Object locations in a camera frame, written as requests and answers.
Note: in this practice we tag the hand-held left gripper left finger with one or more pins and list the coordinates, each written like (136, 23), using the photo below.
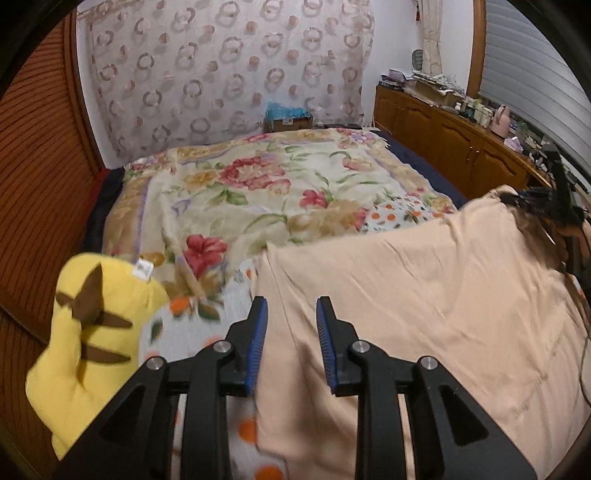
(257, 341)

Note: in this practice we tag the row of toiletry bottles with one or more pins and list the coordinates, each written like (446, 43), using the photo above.
(480, 113)

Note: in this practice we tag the beige window curtain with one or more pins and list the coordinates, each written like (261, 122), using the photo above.
(434, 41)

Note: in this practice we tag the beige blanket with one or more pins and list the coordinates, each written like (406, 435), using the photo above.
(415, 295)

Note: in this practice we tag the grey window blind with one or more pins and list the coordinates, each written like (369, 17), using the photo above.
(531, 69)

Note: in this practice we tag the orange fruit print bed sheet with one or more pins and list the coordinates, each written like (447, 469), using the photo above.
(184, 332)

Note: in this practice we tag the cardboard box with blue cloth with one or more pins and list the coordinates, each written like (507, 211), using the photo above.
(288, 123)

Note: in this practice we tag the open cardboard box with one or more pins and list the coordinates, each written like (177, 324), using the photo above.
(434, 92)

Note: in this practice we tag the small round desk fan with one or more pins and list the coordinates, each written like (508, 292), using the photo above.
(417, 57)

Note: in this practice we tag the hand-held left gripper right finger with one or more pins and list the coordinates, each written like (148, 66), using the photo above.
(325, 341)

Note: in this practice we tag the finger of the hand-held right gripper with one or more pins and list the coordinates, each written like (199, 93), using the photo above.
(526, 201)

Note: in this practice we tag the yellow plush toy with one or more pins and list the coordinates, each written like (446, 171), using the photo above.
(69, 392)

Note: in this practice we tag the brown slatted wooden wardrobe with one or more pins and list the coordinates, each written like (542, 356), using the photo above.
(41, 184)

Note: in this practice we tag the pink tissue box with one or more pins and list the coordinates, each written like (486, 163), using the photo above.
(515, 143)

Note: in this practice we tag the pink kettle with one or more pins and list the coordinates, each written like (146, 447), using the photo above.
(501, 121)

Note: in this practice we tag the floral blanket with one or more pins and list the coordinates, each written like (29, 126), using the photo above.
(277, 194)

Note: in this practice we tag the wooden sideboard cabinet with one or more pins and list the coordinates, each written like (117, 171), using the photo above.
(438, 134)

